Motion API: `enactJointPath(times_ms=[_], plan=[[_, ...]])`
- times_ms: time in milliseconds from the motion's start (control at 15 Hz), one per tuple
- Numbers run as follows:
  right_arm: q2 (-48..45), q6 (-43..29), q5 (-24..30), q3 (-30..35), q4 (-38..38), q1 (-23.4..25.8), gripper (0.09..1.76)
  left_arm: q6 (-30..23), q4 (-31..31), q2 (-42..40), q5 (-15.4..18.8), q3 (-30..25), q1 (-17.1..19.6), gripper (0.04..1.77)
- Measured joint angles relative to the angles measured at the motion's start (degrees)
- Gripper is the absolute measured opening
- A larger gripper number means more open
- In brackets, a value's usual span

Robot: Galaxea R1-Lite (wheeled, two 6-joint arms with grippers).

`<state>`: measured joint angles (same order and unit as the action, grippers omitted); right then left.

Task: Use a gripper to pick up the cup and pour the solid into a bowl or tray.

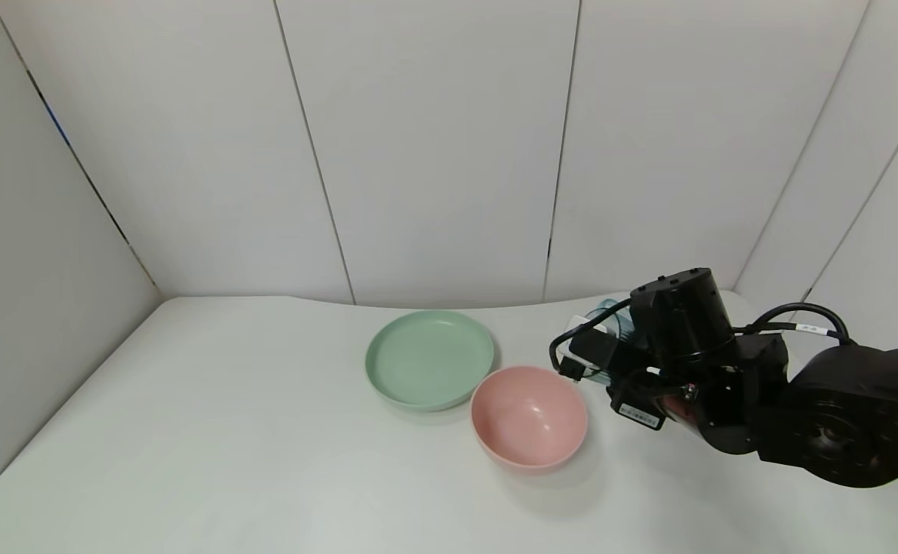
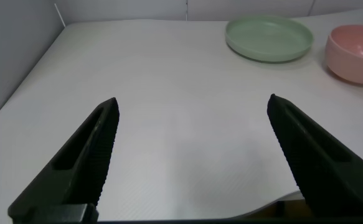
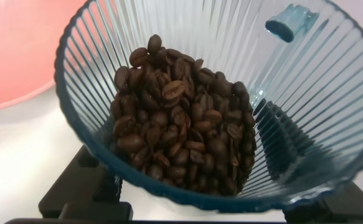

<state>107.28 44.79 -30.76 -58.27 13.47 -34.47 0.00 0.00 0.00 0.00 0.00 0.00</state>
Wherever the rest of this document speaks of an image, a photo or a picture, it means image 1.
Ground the teal translucent ribbed cup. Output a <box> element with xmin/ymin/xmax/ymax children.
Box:
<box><xmin>586</xmin><ymin>298</ymin><xmax>638</xmax><ymax>385</ymax></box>

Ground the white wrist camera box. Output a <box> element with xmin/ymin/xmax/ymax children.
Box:
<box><xmin>566</xmin><ymin>313</ymin><xmax>620</xmax><ymax>383</ymax></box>

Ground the black cable with white label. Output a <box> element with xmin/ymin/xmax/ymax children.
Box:
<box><xmin>732</xmin><ymin>302</ymin><xmax>856</xmax><ymax>345</ymax></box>

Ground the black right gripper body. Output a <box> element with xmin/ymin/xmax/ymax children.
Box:
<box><xmin>606</xmin><ymin>369</ymin><xmax>697</xmax><ymax>431</ymax></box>

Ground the black camera cable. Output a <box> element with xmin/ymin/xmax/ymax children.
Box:
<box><xmin>549</xmin><ymin>299</ymin><xmax>634</xmax><ymax>382</ymax></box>

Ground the pale green plastic plate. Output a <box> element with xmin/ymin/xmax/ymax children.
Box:
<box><xmin>365</xmin><ymin>310</ymin><xmax>496</xmax><ymax>412</ymax></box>

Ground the pink plastic bowl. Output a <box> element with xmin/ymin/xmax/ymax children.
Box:
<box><xmin>469</xmin><ymin>365</ymin><xmax>589</xmax><ymax>469</ymax></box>

